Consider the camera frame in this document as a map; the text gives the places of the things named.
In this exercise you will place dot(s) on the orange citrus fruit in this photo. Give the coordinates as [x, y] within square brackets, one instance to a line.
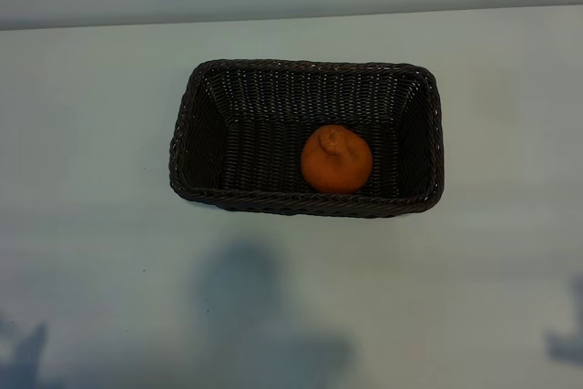
[337, 166]

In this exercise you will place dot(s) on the dark brown woven wicker basket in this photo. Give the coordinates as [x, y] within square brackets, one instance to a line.
[255, 166]

